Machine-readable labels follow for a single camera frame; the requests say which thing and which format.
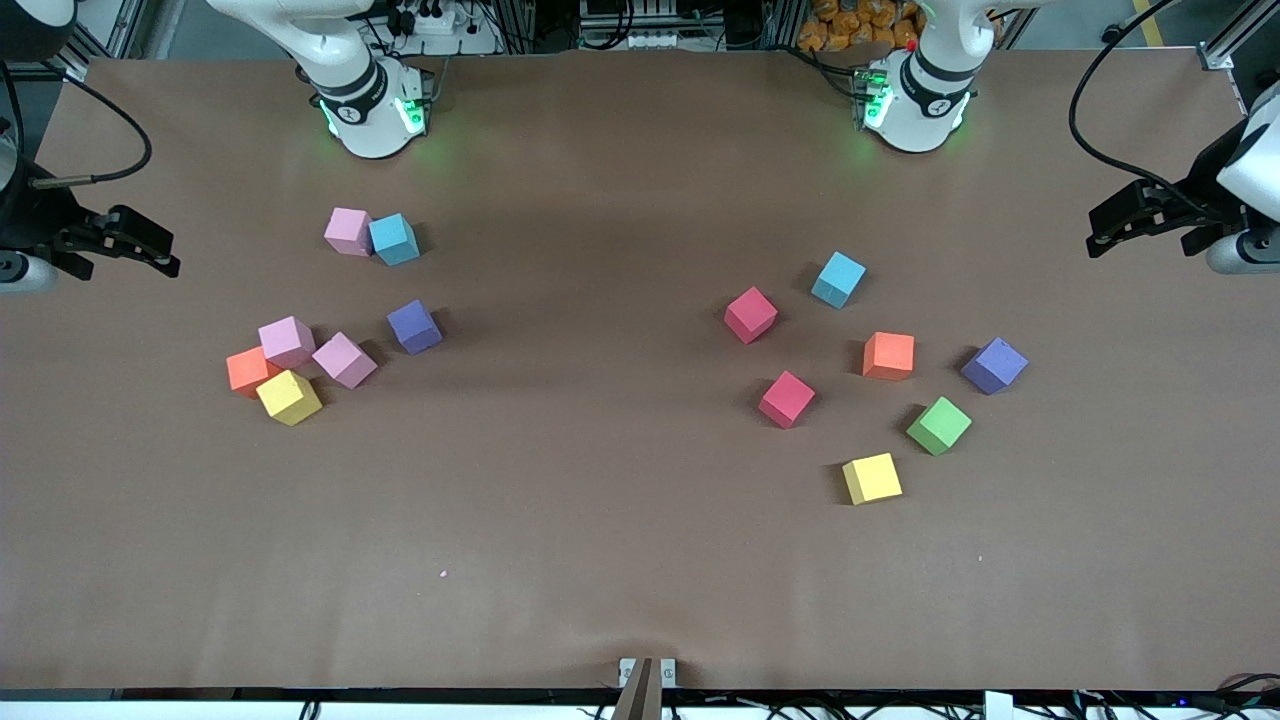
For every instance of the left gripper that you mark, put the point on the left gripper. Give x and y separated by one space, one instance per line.
1203 197

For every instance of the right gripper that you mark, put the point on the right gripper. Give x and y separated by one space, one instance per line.
30 222

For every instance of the pink foam cube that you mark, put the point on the pink foam cube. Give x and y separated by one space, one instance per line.
347 230
286 340
344 359

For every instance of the purple foam cube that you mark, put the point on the purple foam cube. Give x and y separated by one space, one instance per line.
994 365
413 326

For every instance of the yellow foam cube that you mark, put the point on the yellow foam cube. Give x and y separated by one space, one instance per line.
872 478
289 397

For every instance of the red foam cube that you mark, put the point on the red foam cube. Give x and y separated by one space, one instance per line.
750 314
786 399

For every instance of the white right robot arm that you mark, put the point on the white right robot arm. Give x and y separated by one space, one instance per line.
365 110

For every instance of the orange foam cube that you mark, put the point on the orange foam cube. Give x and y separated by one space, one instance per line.
245 372
889 355

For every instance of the blue foam cube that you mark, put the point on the blue foam cube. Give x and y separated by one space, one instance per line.
392 238
838 279

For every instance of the green foam cube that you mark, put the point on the green foam cube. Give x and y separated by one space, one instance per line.
939 425

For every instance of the orange snack bag pile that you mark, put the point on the orange snack bag pile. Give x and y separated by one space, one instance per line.
850 25

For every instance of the white power strip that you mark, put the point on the white power strip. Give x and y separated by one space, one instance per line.
440 20

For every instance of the brown paper table cover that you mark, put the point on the brown paper table cover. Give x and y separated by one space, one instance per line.
600 520

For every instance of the aluminium frame profile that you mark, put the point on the aluminium frame profile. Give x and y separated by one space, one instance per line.
1225 50
120 25

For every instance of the metal mount bracket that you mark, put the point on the metal mount bracket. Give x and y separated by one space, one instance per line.
645 690

